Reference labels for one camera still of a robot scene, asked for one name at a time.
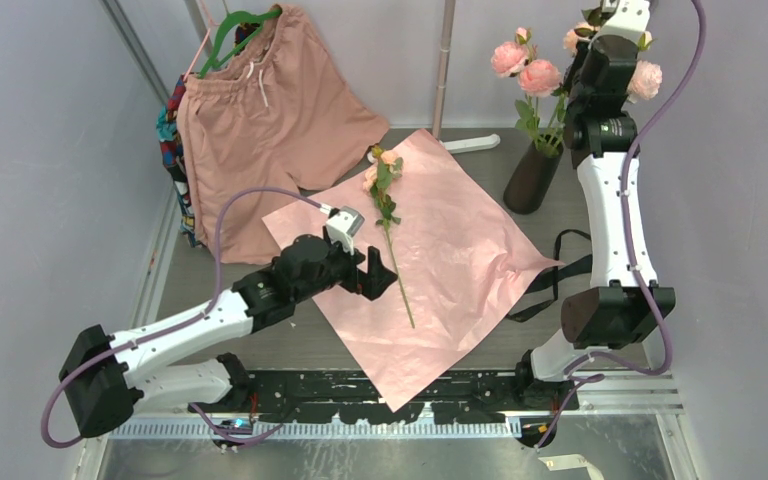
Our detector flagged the peach rose bud stem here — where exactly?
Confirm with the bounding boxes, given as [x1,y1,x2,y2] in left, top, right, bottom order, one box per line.
[363,144,416,329]

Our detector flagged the colourful patterned garment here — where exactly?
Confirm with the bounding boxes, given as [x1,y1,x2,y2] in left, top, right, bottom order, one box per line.
[155,75,202,247]

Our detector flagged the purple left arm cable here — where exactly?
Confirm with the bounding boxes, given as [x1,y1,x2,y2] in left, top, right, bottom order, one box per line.
[40,187,332,453]

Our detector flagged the black ribbon gold lettering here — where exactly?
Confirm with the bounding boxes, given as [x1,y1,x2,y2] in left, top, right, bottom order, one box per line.
[504,254,593,323]

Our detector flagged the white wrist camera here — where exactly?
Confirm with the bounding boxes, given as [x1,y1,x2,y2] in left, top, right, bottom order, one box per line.
[588,0,653,49]
[320,203,365,254]

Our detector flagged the aluminium rail frame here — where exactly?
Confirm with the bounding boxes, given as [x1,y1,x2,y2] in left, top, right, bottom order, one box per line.
[75,370,697,479]

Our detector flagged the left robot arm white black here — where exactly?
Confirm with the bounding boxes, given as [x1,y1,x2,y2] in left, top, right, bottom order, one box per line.
[58,235,398,438]

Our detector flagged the black cylindrical vase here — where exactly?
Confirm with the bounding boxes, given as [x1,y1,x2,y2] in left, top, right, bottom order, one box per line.
[503,142,564,215]

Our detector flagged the pink clothes hanger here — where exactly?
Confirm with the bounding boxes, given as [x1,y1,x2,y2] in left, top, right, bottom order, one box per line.
[182,0,219,82]

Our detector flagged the pink shorts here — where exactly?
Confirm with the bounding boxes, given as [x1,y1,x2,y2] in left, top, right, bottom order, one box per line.
[177,4,389,264]

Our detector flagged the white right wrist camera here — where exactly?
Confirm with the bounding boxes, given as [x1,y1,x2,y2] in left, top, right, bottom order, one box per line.
[588,0,653,49]

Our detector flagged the pink artificial rose stem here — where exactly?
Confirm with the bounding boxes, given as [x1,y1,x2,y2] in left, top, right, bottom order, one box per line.
[627,59,663,103]

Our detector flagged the green clothes hanger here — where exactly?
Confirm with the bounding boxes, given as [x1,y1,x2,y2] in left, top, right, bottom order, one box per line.
[197,5,283,78]

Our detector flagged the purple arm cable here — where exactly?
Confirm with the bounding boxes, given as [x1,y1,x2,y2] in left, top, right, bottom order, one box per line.
[534,0,708,452]
[40,187,332,453]

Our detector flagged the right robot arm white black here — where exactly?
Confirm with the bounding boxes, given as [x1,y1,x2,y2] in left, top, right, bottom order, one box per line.
[516,34,675,390]

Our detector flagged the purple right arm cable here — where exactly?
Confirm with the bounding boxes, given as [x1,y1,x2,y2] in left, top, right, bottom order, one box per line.
[534,0,708,452]

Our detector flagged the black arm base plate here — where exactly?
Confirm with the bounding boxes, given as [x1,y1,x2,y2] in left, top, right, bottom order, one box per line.
[188,368,580,427]

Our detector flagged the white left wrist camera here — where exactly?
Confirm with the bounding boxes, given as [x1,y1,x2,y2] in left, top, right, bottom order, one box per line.
[320,203,365,254]

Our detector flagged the pink wrapping paper sheet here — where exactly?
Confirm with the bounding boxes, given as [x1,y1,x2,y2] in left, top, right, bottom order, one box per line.
[252,129,556,408]

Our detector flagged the white clothes rack stand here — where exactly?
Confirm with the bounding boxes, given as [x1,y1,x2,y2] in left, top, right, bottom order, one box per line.
[366,0,502,164]

